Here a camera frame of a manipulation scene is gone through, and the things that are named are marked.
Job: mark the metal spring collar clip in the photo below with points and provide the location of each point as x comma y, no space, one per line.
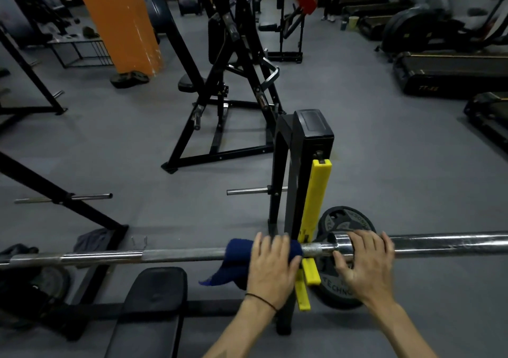
139,243

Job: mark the black weight plate white lettering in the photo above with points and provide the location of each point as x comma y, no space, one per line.
333,294
12,290

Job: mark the black and red lever machine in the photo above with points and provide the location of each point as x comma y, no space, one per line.
222,71

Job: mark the wide orange pillar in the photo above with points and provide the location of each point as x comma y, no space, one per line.
115,24

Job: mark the small black weight plate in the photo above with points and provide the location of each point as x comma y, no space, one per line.
141,77
123,81

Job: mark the black bench press rack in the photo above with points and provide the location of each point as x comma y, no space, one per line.
313,127

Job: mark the person's left forearm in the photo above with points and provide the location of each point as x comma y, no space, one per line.
238,334

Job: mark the black plate-loaded machine frame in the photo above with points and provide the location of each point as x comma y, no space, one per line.
285,56

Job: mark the black padded bench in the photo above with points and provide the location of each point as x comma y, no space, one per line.
154,302

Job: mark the black elliptical trainer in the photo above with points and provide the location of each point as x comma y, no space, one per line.
412,30

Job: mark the grey cloth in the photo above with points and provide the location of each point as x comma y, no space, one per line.
93,240

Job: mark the person's left hand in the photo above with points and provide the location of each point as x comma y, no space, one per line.
272,274

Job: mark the yellow bar hook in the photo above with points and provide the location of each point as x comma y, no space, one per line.
317,187

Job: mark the steel barbell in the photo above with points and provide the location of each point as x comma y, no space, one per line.
444,242

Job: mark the small blue bottle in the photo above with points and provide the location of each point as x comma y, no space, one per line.
343,25

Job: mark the pale bucket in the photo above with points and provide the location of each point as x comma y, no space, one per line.
353,23

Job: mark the black squat rack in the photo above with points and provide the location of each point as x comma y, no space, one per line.
35,79

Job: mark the person's right hand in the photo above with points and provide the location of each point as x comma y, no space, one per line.
369,270

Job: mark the blue cleaning cloth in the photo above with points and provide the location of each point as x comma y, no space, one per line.
238,262

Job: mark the black grip-hole weight plate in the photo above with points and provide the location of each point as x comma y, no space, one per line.
55,282

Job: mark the large black weight plate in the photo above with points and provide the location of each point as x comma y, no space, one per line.
349,216

